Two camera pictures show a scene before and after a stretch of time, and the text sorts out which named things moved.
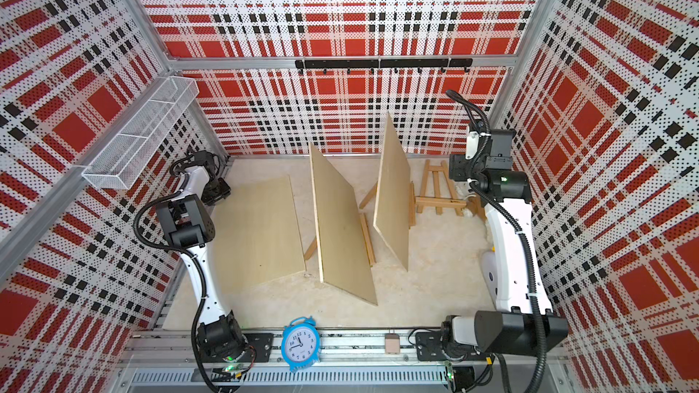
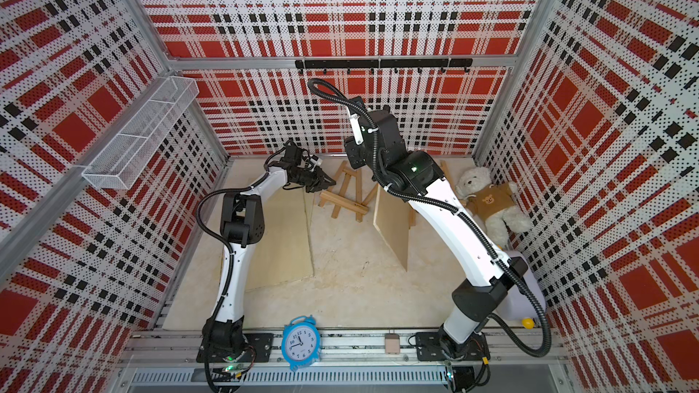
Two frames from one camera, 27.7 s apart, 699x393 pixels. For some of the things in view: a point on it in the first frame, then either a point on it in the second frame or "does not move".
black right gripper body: x=461 y=170 -> x=359 y=156
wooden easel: x=411 y=202 does not move
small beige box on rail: x=391 y=343 does not move
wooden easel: x=368 y=238 -> x=345 y=193
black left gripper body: x=216 y=189 -> x=306 y=177
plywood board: x=343 y=256 -> x=308 y=205
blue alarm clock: x=300 y=343 does not move
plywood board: x=391 y=218 does not move
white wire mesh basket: x=123 y=160 does not move
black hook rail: x=375 y=64 does not move
